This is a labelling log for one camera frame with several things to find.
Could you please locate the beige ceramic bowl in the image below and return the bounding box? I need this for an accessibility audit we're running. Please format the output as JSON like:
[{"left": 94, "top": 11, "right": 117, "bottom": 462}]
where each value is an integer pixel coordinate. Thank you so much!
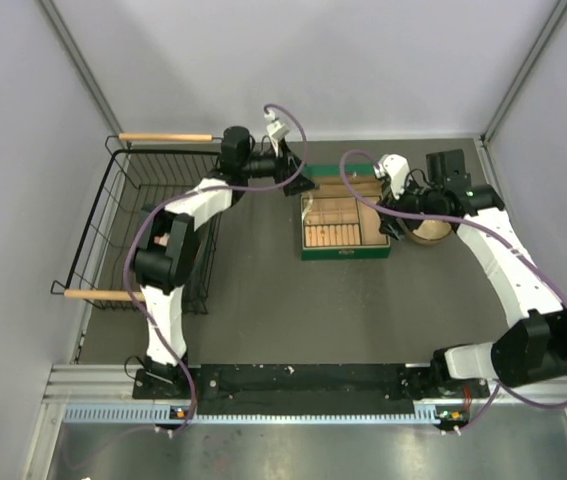
[{"left": 406, "top": 220, "right": 453, "bottom": 246}]

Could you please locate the pink rimmed plate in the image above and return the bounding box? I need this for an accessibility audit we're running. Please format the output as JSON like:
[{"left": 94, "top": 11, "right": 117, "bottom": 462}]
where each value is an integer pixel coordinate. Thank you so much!
[{"left": 154, "top": 234, "right": 170, "bottom": 246}]

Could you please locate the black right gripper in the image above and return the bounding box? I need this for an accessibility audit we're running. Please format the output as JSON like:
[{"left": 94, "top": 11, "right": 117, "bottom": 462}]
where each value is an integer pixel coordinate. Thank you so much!
[{"left": 376, "top": 171, "right": 443, "bottom": 241}]

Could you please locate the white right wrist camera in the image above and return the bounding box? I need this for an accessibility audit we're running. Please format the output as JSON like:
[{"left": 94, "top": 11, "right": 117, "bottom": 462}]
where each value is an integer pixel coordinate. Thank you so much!
[{"left": 373, "top": 154, "right": 410, "bottom": 199}]

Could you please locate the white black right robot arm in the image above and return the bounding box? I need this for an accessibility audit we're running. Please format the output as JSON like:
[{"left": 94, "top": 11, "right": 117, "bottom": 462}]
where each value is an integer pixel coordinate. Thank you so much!
[{"left": 374, "top": 149, "right": 567, "bottom": 396}]

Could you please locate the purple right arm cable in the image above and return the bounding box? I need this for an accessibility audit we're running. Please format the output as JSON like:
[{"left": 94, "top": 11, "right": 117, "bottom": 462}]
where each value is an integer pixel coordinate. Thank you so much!
[{"left": 338, "top": 149, "right": 567, "bottom": 435}]

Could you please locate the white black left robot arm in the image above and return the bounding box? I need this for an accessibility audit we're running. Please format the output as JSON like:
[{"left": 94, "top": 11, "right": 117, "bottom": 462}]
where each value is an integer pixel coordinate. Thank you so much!
[{"left": 126, "top": 119, "right": 315, "bottom": 397}]

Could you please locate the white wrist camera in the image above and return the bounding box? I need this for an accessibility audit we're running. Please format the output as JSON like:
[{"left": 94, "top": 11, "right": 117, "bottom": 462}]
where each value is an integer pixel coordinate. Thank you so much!
[
  {"left": 264, "top": 110, "right": 290, "bottom": 155},
  {"left": 373, "top": 154, "right": 410, "bottom": 199}
]

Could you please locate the grey slotted cable duct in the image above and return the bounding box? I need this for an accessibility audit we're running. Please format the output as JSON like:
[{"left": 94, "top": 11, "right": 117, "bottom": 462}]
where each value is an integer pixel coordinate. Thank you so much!
[{"left": 62, "top": 402, "right": 444, "bottom": 426}]

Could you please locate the black wire basket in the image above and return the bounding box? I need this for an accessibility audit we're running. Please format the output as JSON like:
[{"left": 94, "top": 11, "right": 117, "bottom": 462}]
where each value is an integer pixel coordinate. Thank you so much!
[{"left": 50, "top": 137, "right": 219, "bottom": 311}]

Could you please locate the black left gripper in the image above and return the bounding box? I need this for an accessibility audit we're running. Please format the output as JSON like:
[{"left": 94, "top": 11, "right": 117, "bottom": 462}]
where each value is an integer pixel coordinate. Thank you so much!
[{"left": 241, "top": 137, "right": 319, "bottom": 195}]

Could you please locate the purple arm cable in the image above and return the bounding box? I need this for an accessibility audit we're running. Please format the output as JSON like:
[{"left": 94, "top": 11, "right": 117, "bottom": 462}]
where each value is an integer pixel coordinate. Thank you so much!
[
  {"left": 125, "top": 102, "right": 310, "bottom": 435},
  {"left": 338, "top": 149, "right": 567, "bottom": 435}
]

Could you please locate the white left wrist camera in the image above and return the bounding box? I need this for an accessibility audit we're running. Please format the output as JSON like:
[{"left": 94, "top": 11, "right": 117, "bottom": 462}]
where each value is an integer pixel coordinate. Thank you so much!
[{"left": 264, "top": 110, "right": 290, "bottom": 155}]

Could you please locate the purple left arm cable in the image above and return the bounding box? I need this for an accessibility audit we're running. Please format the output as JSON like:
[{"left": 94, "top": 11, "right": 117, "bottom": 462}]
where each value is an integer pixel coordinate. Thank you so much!
[{"left": 125, "top": 102, "right": 310, "bottom": 435}]

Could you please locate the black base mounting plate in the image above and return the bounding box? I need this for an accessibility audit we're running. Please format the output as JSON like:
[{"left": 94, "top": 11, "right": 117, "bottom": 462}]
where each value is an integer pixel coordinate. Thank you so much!
[{"left": 131, "top": 362, "right": 494, "bottom": 402}]

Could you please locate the green jewelry box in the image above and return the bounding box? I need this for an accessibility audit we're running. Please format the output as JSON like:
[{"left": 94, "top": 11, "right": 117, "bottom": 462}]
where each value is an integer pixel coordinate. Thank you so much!
[{"left": 300, "top": 164, "right": 391, "bottom": 261}]

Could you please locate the green jewelry tray insert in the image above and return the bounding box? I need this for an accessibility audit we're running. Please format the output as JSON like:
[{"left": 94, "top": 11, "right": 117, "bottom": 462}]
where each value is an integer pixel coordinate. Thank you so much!
[{"left": 301, "top": 196, "right": 362, "bottom": 249}]

